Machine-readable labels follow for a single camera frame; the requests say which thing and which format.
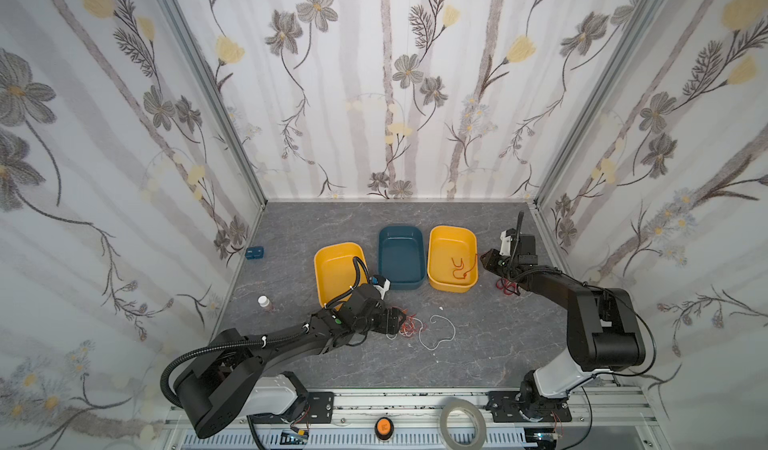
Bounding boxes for white cable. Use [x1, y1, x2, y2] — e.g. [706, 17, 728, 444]
[417, 314, 457, 352]

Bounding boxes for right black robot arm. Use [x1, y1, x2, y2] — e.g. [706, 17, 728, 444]
[479, 212, 658, 421]

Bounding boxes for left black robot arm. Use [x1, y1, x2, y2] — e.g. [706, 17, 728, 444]
[159, 258, 406, 439]

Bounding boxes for left yellow plastic bin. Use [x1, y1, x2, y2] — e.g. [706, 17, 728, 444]
[314, 242, 366, 307]

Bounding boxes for yellow plastic bin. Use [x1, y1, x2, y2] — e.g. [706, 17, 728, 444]
[427, 225, 479, 294]
[314, 242, 366, 307]

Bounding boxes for right yellow plastic bin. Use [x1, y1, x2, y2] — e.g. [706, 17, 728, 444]
[427, 225, 479, 294]

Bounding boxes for teal plastic bin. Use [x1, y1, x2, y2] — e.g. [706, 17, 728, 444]
[378, 225, 426, 291]

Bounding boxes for small white bottle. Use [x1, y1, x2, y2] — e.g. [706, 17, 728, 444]
[258, 296, 274, 312]

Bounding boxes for orange emergency button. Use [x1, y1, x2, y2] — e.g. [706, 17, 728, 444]
[374, 417, 394, 441]

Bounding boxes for small blue box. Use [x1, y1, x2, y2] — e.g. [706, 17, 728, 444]
[244, 246, 265, 260]

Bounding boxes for roll of tape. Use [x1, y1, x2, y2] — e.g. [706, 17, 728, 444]
[438, 398, 487, 450]

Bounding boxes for red handled scissors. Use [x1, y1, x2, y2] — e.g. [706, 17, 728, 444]
[495, 278, 521, 296]

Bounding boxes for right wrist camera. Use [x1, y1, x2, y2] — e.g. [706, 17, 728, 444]
[499, 229, 518, 257]

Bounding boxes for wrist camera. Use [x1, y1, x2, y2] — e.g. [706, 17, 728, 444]
[368, 275, 391, 300]
[499, 229, 518, 257]

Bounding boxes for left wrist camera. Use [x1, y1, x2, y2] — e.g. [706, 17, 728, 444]
[368, 275, 391, 300]

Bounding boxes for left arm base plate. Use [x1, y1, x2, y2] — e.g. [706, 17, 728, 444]
[248, 391, 335, 425]

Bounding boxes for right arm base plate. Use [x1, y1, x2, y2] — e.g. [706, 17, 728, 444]
[484, 390, 572, 423]

